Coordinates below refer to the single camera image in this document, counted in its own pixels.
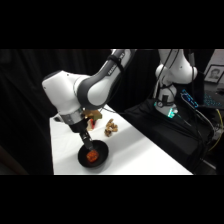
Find black curtain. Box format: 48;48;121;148
0;49;161;176

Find small green light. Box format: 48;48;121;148
167;108;177;120

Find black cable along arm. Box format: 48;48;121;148
159;49;183;107

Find tan wrist-mounted block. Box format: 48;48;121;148
82;109;103;122

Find framed portrait picture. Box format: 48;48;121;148
203;64;224;85

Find flat red block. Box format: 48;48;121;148
88;118;98;130

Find yellow cable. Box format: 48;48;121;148
208;108;223;152

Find black robot stand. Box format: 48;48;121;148
120;98;216;175

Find tan wooden blocks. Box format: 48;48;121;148
104;118;119;138

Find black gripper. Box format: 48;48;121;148
67;119;96;153

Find black bowl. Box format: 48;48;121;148
77;139;110;168

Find blue-lit control device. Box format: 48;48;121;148
181;88;200;110

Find red ball with yellow dots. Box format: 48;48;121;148
86;150;100;164

